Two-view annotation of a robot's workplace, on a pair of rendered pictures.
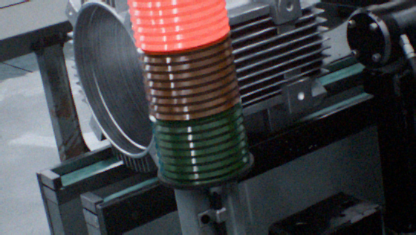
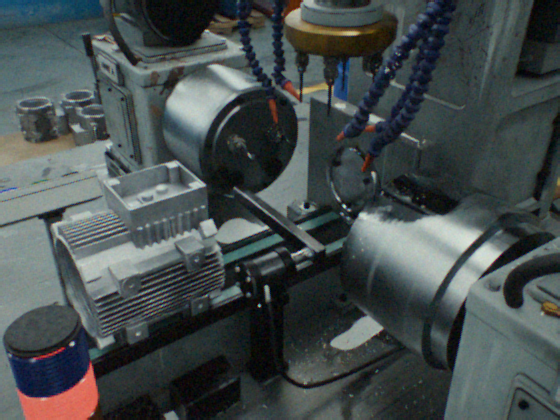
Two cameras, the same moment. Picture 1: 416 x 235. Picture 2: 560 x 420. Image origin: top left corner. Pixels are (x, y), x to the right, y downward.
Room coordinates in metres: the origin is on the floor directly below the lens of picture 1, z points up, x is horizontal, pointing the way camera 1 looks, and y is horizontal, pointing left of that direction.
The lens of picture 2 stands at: (0.19, -0.17, 1.56)
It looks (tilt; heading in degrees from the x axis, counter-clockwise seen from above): 32 degrees down; 356
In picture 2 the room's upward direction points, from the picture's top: straight up
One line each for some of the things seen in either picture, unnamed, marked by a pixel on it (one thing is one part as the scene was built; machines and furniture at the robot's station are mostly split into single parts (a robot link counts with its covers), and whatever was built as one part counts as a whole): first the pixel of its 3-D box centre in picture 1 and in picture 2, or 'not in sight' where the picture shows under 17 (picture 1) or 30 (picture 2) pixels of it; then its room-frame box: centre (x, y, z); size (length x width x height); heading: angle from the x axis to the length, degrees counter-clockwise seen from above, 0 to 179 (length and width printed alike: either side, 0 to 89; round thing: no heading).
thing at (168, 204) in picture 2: not in sight; (157, 203); (0.95, -0.04, 1.11); 0.12 x 0.11 x 0.07; 121
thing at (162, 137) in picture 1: (200, 137); not in sight; (0.57, 0.00, 1.05); 0.06 x 0.06 x 0.04
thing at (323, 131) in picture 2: not in sight; (373, 192); (1.19, -0.44, 0.97); 0.30 x 0.11 x 0.34; 31
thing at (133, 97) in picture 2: not in sight; (172, 111); (1.62, 0.00, 0.99); 0.35 x 0.31 x 0.37; 31
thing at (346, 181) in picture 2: not in sight; (351, 183); (1.16, -0.38, 1.02); 0.15 x 0.02 x 0.15; 31
